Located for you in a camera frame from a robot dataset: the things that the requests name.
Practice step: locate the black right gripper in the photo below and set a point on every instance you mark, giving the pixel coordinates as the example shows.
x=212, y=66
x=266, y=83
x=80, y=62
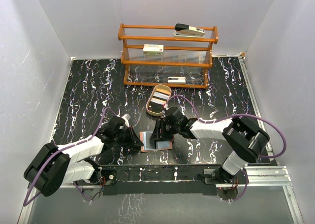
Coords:
x=159, y=134

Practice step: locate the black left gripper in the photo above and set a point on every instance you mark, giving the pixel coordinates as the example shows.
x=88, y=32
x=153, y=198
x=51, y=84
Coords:
x=134, y=141

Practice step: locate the pink leather card holder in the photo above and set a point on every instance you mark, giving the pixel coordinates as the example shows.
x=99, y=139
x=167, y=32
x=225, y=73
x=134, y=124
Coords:
x=150, y=146

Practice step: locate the beige wooden tray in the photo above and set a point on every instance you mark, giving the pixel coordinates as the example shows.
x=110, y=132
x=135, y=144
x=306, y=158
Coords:
x=153, y=108

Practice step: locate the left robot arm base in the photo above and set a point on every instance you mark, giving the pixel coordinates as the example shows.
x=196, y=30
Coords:
x=93, y=188

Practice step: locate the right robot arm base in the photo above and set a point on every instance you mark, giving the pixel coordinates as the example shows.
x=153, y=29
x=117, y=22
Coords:
x=220, y=177

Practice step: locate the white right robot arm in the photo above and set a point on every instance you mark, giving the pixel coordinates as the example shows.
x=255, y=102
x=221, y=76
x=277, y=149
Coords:
x=246, y=139

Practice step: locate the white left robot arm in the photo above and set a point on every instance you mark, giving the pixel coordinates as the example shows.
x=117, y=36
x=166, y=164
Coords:
x=54, y=166

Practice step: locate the stack of credit cards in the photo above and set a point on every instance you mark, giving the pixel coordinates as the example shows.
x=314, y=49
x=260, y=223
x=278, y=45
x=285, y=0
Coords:
x=160, y=97

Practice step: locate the small white stapler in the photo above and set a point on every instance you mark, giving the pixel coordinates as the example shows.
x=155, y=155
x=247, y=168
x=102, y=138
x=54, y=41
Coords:
x=176, y=80

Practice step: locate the orange wooden shelf rack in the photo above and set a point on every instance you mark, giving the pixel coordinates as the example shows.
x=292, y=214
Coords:
x=188, y=57

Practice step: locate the white staples box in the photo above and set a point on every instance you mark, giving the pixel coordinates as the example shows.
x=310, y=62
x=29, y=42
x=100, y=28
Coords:
x=153, y=49

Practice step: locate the black and white stapler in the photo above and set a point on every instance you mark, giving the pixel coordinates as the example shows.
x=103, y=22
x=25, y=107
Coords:
x=183, y=30

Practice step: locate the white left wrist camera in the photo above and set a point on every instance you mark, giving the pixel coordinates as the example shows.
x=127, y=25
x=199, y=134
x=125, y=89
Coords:
x=126, y=118

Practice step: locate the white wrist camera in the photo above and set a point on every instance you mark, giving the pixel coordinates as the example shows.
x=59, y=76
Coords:
x=126, y=118
x=165, y=107

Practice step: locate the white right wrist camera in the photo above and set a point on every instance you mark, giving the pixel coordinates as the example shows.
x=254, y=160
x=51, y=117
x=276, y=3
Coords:
x=165, y=107

